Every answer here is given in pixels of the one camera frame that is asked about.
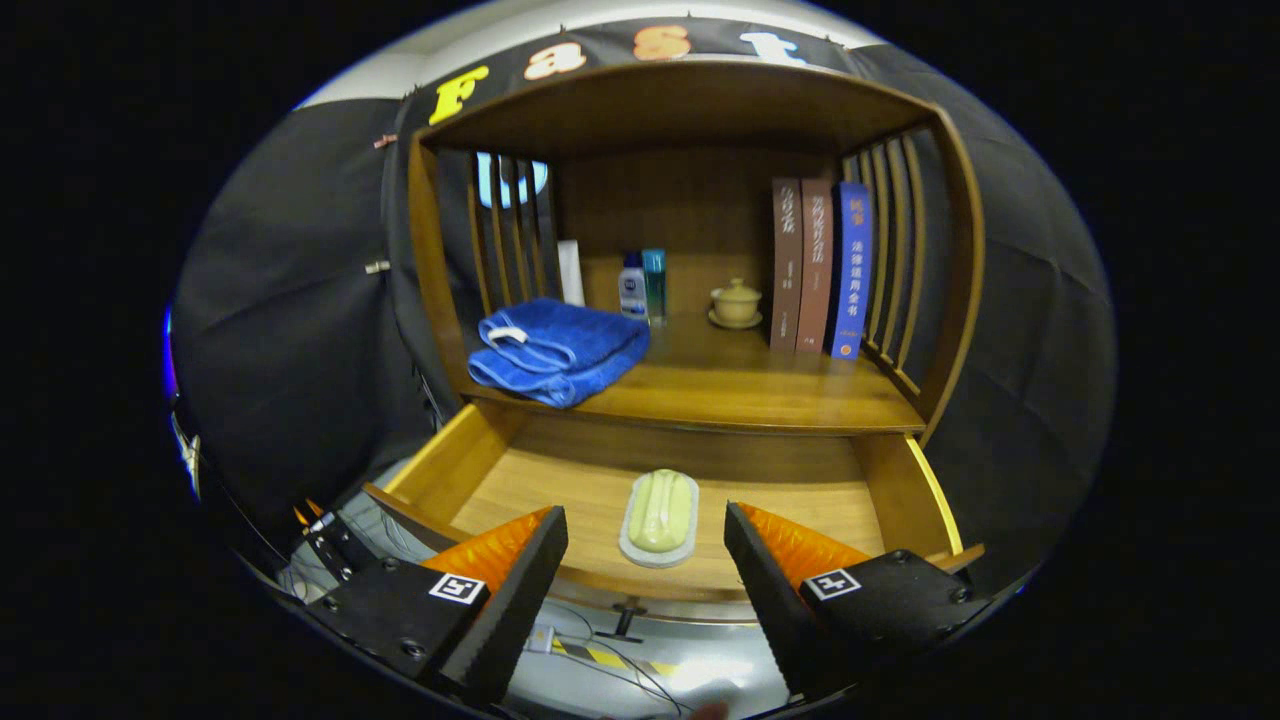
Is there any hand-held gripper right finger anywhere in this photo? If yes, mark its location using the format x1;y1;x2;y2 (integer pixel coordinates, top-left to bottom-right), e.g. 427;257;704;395
723;501;993;701

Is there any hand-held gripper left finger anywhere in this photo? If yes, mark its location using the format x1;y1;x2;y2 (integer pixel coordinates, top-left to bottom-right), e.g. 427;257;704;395
308;505;569;711

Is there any wooden drawer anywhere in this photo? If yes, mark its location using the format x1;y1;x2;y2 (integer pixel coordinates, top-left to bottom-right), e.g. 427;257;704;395
362;400;986;643

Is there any green soap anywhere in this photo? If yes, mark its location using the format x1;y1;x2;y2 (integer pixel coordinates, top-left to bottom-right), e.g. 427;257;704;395
618;468;700;569

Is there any wooden countertop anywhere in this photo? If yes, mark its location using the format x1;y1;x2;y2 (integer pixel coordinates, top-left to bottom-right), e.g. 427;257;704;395
465;310;926;436

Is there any wooden cabinet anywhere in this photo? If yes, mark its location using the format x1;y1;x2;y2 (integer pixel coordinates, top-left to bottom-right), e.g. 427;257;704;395
365;58;986;626

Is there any yellow tape piece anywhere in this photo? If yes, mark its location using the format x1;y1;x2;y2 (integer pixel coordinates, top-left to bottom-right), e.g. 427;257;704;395
555;640;681;679

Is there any folded blue towel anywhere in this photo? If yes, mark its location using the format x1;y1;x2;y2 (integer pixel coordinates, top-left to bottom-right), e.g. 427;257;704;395
468;298;651;409

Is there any beige lidded tea cup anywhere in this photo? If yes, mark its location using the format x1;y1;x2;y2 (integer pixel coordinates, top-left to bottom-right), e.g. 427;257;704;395
709;278;763;330

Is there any white and blue bottle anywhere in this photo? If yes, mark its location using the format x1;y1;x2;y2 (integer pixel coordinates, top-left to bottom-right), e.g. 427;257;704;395
618;252;648;321

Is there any white tube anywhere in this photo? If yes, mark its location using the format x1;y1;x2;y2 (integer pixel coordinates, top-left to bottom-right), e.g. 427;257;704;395
556;240;586;307

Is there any dark brown book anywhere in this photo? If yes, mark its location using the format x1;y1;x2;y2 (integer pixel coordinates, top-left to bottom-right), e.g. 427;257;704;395
769;178;804;352

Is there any teal bottle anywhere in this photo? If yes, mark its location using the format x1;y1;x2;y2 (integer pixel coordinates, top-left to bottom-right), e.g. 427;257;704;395
642;249;668;326

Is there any reddish brown book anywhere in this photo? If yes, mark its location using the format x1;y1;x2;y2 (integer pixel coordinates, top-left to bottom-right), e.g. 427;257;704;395
797;178;835;354

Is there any blue book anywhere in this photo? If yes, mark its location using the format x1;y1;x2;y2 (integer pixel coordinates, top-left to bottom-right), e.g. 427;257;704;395
830;181;873;360

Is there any black backdrop cloth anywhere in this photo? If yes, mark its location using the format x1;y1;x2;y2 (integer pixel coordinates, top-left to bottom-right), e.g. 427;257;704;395
165;15;1116;601

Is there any black floor cable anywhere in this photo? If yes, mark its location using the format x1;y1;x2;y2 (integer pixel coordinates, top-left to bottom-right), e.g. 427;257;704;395
520;600;701;716

